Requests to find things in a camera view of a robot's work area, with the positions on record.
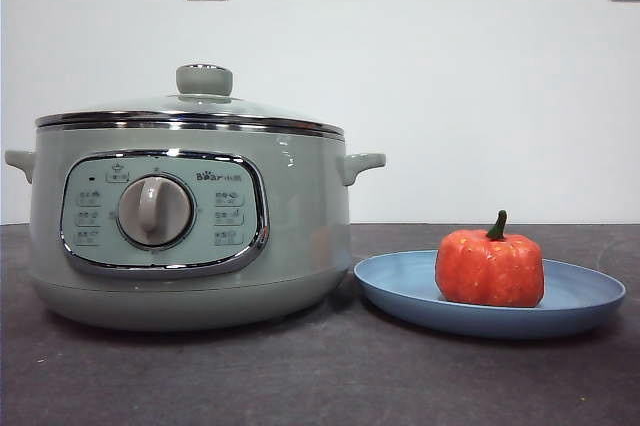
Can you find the blue plate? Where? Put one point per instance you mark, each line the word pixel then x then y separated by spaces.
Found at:
pixel 400 291

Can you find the glass lid with green knob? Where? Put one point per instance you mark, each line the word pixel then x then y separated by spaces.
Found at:
pixel 205 113

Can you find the green electric steamer pot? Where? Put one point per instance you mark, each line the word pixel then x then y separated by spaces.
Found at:
pixel 300 226

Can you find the orange pumpkin with green stem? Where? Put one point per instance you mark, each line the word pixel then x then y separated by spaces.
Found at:
pixel 490 271

